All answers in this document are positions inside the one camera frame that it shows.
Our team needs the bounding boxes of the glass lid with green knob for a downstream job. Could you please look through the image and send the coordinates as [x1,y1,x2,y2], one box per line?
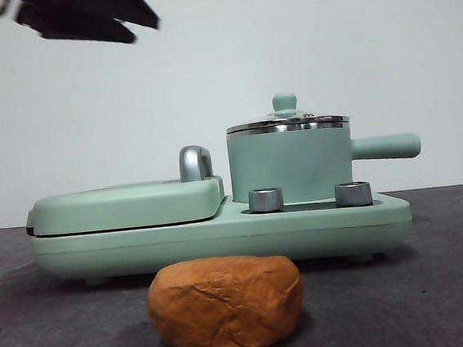
[224,87,349,136]

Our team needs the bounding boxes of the brown potato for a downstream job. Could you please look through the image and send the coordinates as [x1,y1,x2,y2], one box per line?
[143,248,309,347]

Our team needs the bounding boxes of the mint green griddle cover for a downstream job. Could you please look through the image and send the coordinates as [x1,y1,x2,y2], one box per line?
[23,173,229,240]

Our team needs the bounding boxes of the silver control dial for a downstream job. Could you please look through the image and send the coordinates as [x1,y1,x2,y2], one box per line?
[333,179,373,208]
[247,185,286,215]

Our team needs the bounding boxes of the mint green breakfast machine base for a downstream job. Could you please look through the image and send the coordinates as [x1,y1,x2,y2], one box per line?
[28,178,416,292]

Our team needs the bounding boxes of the chrome cover handle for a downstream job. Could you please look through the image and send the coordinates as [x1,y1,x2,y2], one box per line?
[176,144,216,183]

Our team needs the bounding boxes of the mint green pot with handle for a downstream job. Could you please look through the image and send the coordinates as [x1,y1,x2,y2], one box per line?
[225,110,426,209]

